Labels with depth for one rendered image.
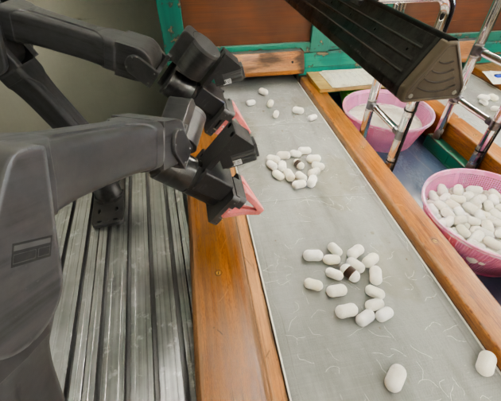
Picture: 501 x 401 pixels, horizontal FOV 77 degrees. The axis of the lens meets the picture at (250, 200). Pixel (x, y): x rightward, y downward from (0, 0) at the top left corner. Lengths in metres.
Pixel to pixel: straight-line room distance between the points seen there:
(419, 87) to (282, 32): 0.81
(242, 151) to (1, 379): 0.34
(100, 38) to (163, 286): 0.45
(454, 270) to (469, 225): 0.18
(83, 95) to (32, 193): 1.87
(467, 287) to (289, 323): 0.29
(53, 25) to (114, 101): 1.43
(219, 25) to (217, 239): 0.76
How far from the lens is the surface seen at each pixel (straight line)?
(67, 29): 0.66
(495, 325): 0.62
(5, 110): 2.23
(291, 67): 1.17
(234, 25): 1.16
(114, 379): 0.61
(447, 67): 0.45
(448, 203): 0.82
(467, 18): 1.52
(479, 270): 0.77
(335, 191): 0.75
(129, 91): 2.05
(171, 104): 0.50
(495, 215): 0.85
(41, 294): 0.25
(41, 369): 0.31
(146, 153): 0.36
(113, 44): 0.62
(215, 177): 0.46
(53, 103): 0.74
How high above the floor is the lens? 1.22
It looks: 43 degrees down
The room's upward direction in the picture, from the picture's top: straight up
